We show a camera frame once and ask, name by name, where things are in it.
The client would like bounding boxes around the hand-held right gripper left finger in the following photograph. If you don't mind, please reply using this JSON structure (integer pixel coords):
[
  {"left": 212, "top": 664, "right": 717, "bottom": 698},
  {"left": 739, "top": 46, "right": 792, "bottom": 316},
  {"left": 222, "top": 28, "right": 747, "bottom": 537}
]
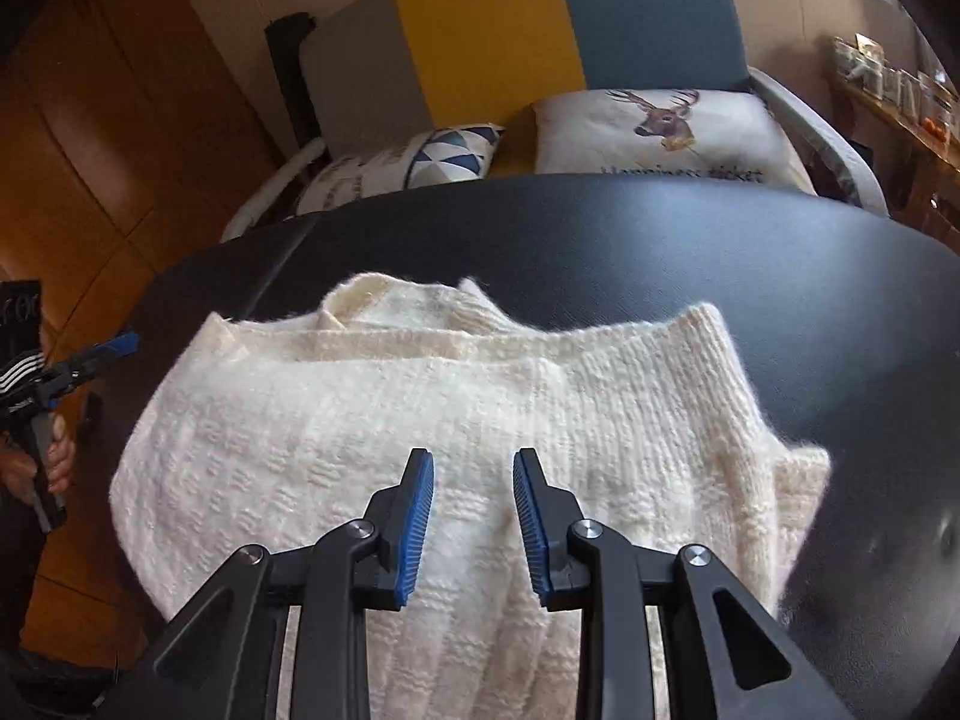
[{"left": 112, "top": 447, "right": 436, "bottom": 720}]

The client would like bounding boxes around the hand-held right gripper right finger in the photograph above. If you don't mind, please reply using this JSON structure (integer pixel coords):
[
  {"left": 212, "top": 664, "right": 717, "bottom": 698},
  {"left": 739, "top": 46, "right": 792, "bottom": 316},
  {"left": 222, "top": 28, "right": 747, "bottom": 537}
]
[{"left": 512, "top": 447, "right": 852, "bottom": 720}]

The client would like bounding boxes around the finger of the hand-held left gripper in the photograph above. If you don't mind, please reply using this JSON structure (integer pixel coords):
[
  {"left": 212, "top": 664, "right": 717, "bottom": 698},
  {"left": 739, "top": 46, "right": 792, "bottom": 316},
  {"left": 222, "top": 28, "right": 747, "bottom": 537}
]
[{"left": 34, "top": 332, "right": 141, "bottom": 412}]

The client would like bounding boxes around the cream knitted sweater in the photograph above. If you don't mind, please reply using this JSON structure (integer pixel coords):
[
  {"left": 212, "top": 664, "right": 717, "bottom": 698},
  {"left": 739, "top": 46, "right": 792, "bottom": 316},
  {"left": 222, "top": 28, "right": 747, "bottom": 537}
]
[{"left": 109, "top": 274, "right": 833, "bottom": 720}]

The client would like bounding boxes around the person's left hand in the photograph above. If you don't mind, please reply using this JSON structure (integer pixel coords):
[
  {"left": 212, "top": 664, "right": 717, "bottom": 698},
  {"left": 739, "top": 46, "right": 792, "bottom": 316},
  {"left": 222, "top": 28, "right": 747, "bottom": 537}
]
[{"left": 0, "top": 412, "right": 77, "bottom": 500}]

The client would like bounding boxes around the wooden wardrobe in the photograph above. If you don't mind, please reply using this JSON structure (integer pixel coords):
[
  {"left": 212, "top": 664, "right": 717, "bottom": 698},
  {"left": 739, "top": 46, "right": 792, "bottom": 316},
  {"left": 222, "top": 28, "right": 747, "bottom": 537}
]
[{"left": 0, "top": 0, "right": 301, "bottom": 661}]

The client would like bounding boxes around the person's dark clothing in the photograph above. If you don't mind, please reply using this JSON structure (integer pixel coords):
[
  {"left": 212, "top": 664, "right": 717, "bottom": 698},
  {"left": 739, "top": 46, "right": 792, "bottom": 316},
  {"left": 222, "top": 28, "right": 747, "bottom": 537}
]
[{"left": 0, "top": 495, "right": 121, "bottom": 720}]

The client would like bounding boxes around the geometric print pillow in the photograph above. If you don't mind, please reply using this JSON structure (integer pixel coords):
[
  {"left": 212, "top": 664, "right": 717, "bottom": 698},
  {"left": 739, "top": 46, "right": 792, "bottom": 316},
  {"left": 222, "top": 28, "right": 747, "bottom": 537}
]
[{"left": 295, "top": 124, "right": 505, "bottom": 215}]

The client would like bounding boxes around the white deer print pillow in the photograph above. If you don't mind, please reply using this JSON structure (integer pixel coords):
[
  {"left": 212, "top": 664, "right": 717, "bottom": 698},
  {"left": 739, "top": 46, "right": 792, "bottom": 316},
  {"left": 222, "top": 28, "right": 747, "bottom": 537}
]
[{"left": 531, "top": 88, "right": 815, "bottom": 192}]

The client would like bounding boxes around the grey yellow blue sofa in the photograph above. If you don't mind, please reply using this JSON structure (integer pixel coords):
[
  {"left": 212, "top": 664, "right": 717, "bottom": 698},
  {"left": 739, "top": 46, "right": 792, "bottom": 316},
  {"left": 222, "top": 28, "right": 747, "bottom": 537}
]
[{"left": 221, "top": 0, "right": 890, "bottom": 241}]

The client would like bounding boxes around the wooden desk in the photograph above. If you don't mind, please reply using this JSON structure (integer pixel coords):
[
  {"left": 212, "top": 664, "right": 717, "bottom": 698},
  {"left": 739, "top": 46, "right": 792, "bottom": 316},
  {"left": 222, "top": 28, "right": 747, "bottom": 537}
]
[{"left": 829, "top": 75, "right": 960, "bottom": 241}]

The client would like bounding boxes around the row of clear jars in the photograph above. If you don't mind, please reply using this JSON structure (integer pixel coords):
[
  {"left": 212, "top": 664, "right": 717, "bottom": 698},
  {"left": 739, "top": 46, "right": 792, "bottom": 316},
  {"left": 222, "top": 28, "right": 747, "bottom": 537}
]
[{"left": 831, "top": 34, "right": 960, "bottom": 121}]

